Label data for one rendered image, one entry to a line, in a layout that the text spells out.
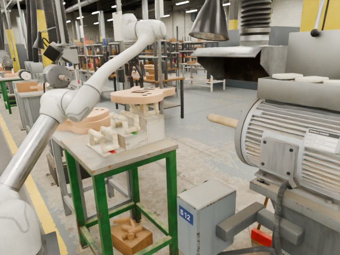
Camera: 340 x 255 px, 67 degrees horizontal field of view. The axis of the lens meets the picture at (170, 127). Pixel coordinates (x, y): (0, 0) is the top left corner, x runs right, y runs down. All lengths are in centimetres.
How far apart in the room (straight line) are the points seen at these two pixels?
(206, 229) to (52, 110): 95
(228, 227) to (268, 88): 42
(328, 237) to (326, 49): 52
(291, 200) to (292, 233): 9
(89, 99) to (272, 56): 85
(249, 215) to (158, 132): 101
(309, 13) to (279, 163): 121
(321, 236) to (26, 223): 100
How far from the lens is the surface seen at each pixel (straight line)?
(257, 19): 98
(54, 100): 141
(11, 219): 116
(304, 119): 78
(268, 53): 92
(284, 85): 78
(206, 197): 77
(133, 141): 162
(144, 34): 149
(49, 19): 359
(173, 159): 169
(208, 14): 90
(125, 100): 159
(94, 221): 228
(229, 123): 100
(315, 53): 90
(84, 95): 133
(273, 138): 77
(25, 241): 120
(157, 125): 169
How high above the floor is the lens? 154
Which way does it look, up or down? 18 degrees down
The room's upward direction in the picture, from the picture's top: 2 degrees counter-clockwise
